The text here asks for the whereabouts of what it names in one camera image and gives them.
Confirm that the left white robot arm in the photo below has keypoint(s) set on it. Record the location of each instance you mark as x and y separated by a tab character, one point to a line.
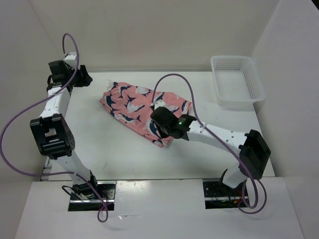
51	132

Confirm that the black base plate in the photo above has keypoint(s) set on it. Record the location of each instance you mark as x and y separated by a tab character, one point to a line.
81	203
220	196

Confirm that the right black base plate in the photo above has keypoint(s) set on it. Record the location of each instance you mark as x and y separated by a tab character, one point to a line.
220	196

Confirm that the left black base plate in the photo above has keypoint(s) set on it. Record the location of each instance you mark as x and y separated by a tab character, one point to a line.
81	203

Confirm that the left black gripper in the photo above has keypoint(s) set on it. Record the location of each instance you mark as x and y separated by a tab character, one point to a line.
85	79

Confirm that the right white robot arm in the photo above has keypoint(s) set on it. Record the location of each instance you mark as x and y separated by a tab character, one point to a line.
250	149

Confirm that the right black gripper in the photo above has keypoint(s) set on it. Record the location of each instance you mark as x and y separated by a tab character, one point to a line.
162	133

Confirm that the pink shark print shorts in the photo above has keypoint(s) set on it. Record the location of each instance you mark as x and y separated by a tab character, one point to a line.
131	106

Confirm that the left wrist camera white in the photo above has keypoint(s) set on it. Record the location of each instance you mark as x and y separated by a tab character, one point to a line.
70	59

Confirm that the white plastic basket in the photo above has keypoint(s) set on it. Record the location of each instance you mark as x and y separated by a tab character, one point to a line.
237	82

